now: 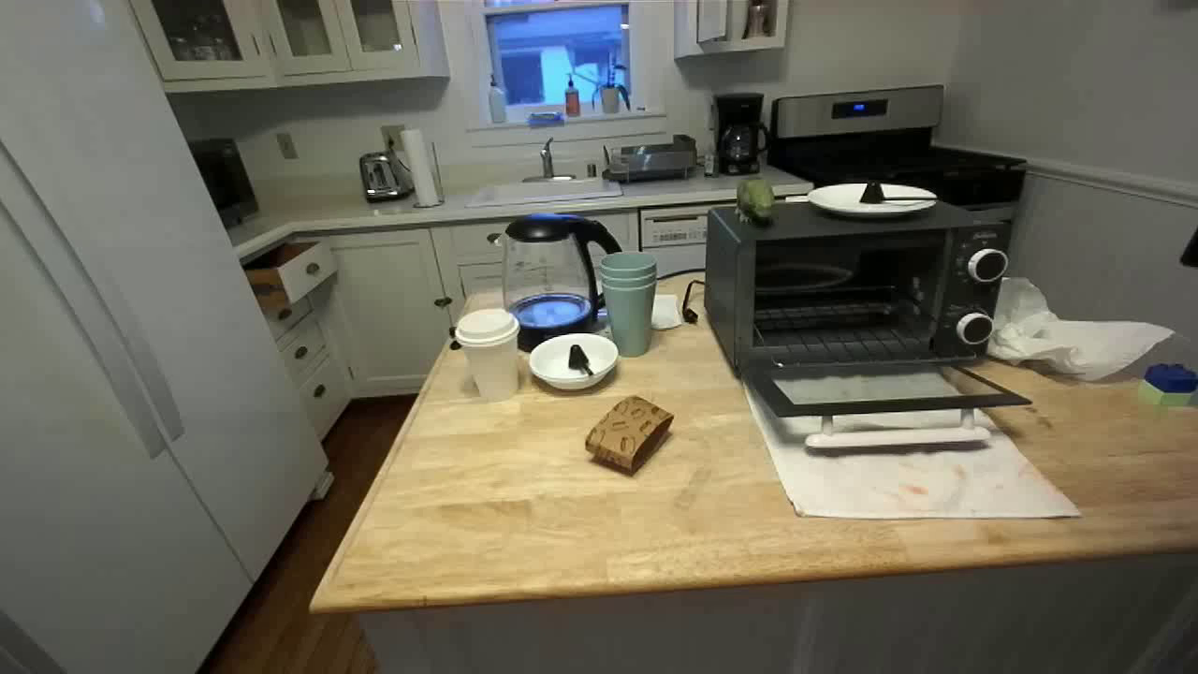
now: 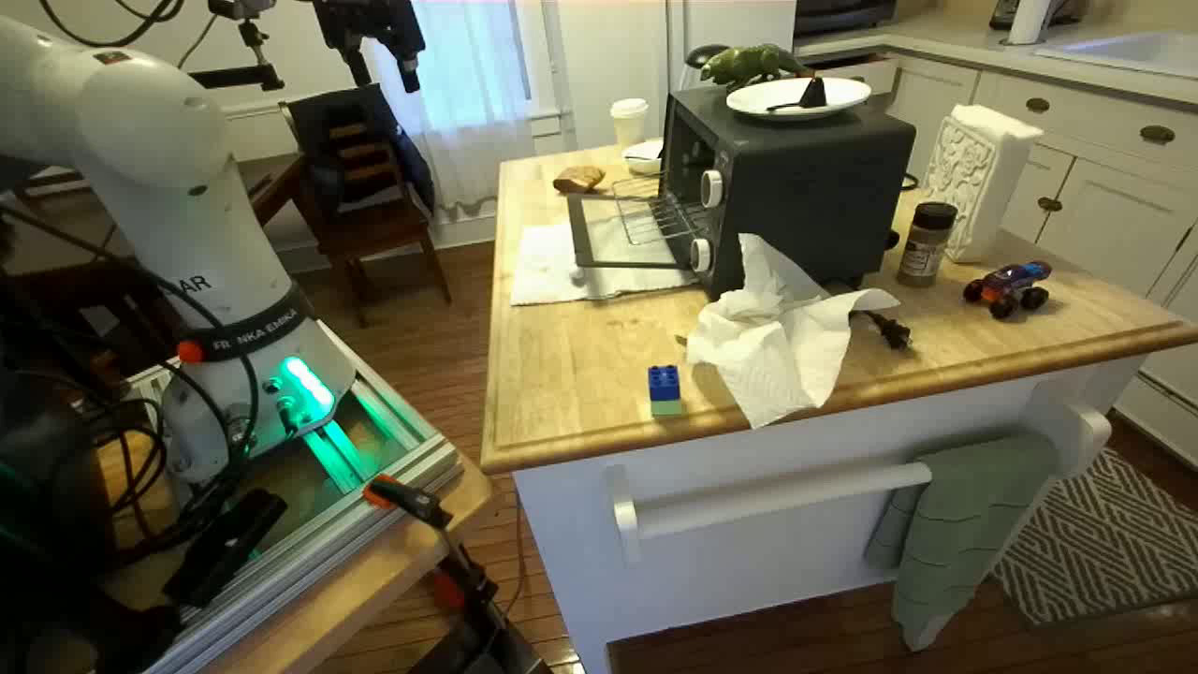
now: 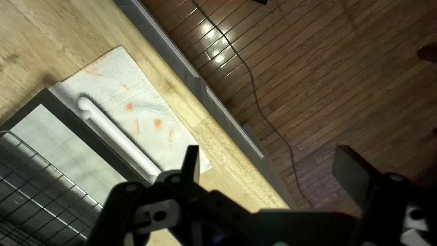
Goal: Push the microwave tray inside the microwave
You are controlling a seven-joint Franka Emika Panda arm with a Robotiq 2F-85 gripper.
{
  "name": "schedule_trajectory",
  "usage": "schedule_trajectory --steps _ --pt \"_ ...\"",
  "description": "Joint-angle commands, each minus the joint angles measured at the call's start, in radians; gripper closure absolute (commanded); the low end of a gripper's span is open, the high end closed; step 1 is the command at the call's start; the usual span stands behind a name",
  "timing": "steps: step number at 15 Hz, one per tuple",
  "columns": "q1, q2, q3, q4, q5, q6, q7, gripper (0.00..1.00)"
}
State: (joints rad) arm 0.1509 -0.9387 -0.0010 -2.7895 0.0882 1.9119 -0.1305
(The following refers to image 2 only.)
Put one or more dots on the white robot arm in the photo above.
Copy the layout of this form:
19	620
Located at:
154	152

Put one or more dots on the blue green sponge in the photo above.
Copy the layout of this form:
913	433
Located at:
666	390

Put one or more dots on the white cloth under oven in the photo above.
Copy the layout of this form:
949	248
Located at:
549	271

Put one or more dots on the glass oven door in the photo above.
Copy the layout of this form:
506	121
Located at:
602	239

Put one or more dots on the white kitchen island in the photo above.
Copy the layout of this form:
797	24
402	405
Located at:
566	405

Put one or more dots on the brown bread piece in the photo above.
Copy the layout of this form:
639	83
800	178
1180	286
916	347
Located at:
579	182

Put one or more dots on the crumpled white paper towel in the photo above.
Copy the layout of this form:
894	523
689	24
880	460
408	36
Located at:
782	337

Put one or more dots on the white small bowl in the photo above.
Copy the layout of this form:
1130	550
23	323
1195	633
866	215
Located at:
644	160

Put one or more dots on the white paper cup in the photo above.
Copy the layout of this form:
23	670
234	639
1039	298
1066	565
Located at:
628	121

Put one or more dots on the black toaster oven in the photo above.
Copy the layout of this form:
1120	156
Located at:
818	188

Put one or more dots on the dark wooden chair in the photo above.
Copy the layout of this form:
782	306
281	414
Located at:
365	183

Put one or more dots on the green plant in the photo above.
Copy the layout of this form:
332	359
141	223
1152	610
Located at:
744	63

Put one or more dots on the white plate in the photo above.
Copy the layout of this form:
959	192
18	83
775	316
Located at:
754	100

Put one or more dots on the dark utensil on plate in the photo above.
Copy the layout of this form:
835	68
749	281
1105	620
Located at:
814	96

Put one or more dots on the spice jar black lid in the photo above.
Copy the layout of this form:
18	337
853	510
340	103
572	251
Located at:
928	239

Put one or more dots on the green hanging towel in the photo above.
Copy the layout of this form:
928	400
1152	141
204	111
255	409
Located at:
949	533

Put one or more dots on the blue red toy truck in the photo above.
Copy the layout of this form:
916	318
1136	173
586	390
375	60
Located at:
1010	288

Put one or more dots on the black flat device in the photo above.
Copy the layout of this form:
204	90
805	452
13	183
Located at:
221	547

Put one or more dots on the white towel bar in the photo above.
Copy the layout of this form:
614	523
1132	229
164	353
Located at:
1075	433

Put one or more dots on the white kitchen cabinets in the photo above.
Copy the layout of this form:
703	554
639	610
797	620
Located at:
1115	178

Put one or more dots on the patterned floor rug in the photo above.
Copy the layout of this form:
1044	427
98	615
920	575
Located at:
1102	543

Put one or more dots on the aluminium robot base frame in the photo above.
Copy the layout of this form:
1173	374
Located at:
340	498

